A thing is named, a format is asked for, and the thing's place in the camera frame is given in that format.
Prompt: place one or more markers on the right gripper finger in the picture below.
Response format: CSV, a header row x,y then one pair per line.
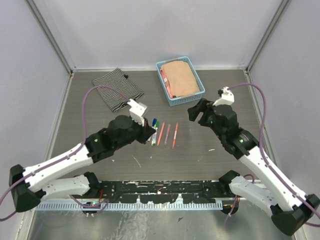
x,y
199,107
192,114

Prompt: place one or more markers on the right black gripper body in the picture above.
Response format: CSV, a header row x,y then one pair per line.
x,y
210,120

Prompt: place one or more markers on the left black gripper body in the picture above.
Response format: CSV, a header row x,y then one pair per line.
x,y
135,134

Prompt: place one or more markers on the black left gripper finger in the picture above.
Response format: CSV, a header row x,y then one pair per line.
x,y
147,127
146,135

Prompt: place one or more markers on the white pen lime end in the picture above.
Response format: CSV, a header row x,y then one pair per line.
x,y
153,138

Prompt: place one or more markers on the blue pen cap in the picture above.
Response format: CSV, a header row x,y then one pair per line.
x,y
154,122

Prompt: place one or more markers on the salmon orange pen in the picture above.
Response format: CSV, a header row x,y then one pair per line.
x,y
160,133

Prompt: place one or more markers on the orange highlighter pen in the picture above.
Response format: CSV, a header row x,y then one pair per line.
x,y
175,135

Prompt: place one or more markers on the purple highlighter pen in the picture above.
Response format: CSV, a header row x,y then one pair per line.
x,y
166,136

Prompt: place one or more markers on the white marker green end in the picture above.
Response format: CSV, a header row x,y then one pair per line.
x,y
155,136

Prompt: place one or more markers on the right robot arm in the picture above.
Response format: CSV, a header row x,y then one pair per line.
x,y
286,204

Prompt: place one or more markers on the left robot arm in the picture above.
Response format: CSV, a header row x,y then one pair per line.
x,y
30,186

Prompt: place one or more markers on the light blue plastic basket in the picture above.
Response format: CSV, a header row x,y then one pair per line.
x,y
181,100

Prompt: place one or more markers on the peach folded towel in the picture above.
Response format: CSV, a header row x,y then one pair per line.
x,y
179,79

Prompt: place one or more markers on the black white striped cloth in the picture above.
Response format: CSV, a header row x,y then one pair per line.
x,y
118,80

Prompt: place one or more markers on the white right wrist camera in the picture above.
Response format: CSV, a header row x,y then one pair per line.
x,y
226,97

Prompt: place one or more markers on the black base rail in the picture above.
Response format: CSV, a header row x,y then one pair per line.
x,y
160,192

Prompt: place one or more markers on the grey slotted cable duct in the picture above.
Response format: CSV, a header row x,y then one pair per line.
x,y
64,205

